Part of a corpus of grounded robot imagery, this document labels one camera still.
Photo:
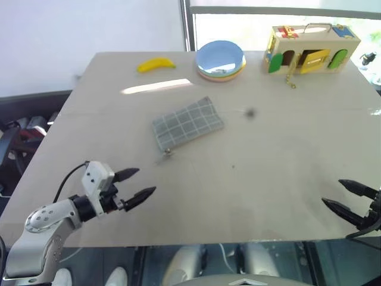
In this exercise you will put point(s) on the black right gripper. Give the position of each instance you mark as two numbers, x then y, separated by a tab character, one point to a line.
376	211

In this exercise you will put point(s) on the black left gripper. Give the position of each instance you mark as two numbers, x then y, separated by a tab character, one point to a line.
110	200

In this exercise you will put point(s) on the grey checked cloth pouch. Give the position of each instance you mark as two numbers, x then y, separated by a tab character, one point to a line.
187	122

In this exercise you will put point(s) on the white shoe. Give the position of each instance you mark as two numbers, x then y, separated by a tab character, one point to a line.
117	277
63	277

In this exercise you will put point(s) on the silver robot leg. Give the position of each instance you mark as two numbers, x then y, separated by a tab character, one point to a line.
184	263
260	259

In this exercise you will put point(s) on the black and red equipment pile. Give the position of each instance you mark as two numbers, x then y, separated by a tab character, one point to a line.
21	134

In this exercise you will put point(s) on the yellow banana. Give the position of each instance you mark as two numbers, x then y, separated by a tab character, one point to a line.
156	64

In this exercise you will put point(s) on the grey robot torso cover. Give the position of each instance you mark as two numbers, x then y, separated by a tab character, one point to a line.
244	281

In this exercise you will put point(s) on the pink plate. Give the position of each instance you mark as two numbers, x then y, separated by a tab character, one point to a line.
218	80

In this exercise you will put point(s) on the dark object outside window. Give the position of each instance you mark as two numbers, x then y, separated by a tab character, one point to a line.
368	58

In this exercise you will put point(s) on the yellow plate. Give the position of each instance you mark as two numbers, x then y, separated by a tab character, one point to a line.
226	77

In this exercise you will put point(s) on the wooden lock activity box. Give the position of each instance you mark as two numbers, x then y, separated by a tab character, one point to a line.
315	41

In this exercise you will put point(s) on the green plate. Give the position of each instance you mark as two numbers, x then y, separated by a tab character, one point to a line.
243	65

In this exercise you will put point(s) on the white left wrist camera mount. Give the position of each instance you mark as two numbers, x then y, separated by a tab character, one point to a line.
93	178

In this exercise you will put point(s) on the grey window frame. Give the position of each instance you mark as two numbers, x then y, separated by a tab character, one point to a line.
187	24

